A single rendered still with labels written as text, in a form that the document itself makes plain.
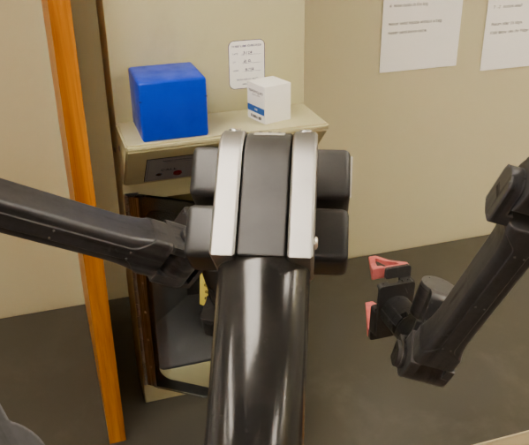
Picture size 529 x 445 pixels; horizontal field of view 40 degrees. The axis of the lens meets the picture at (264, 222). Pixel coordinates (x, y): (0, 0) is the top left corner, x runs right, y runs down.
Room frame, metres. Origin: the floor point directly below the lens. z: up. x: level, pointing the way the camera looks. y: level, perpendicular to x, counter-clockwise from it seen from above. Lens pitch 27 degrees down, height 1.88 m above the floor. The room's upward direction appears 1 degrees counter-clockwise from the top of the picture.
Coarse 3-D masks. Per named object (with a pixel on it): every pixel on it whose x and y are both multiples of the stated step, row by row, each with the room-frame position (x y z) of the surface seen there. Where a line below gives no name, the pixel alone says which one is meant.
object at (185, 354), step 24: (144, 216) 1.08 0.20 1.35; (168, 216) 1.06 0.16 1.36; (168, 288) 1.07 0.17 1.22; (192, 288) 1.05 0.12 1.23; (168, 312) 1.07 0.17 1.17; (192, 312) 1.05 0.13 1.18; (168, 336) 1.07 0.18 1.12; (192, 336) 1.06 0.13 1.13; (168, 360) 1.07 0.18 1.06; (192, 360) 1.06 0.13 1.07; (168, 384) 1.07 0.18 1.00; (192, 384) 1.06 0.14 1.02
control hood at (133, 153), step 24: (216, 120) 1.10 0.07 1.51; (240, 120) 1.10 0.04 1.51; (288, 120) 1.10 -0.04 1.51; (312, 120) 1.10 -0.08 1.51; (120, 144) 1.05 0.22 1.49; (144, 144) 1.00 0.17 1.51; (168, 144) 1.01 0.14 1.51; (192, 144) 1.02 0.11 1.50; (216, 144) 1.03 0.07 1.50; (120, 168) 1.09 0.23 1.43; (144, 168) 1.04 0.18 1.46
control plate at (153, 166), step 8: (152, 160) 1.02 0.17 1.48; (160, 160) 1.03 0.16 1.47; (168, 160) 1.03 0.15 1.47; (176, 160) 1.04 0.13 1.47; (184, 160) 1.05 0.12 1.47; (192, 160) 1.05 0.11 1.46; (152, 168) 1.04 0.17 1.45; (160, 168) 1.05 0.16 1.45; (168, 168) 1.06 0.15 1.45; (176, 168) 1.06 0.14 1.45; (184, 168) 1.07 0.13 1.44; (152, 176) 1.07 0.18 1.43; (160, 176) 1.07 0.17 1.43; (168, 176) 1.08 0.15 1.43; (176, 176) 1.09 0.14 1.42; (184, 176) 1.09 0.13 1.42
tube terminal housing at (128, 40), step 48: (96, 0) 1.18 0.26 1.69; (144, 0) 1.12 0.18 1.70; (192, 0) 1.14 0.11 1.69; (240, 0) 1.16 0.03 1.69; (288, 0) 1.18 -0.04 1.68; (144, 48) 1.11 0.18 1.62; (192, 48) 1.14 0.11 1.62; (288, 48) 1.18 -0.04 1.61; (240, 96) 1.16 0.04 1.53; (144, 192) 1.11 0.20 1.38
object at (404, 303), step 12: (384, 288) 1.01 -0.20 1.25; (396, 288) 1.02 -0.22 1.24; (408, 288) 1.03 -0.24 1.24; (384, 300) 1.01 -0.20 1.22; (396, 300) 1.01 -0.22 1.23; (408, 300) 1.01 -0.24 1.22; (384, 312) 1.00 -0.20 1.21; (396, 312) 0.98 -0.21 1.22; (408, 312) 0.97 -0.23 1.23; (384, 324) 1.02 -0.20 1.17; (396, 324) 0.96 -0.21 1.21
